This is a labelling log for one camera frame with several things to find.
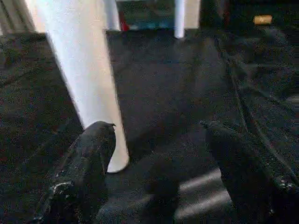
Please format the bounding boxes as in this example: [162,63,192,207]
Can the grey curtain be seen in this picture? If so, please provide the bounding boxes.
[0,0,36,36]

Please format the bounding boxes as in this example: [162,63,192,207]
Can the black plastic mat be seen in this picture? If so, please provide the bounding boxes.
[0,26,299,224]

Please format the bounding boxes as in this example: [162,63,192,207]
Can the small yellow label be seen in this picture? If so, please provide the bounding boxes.
[253,15,273,25]

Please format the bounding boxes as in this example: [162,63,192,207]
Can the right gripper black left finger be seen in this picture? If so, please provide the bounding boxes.
[32,121,117,224]

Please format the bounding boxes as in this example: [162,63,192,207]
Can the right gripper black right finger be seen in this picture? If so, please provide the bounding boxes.
[201,120,299,224]

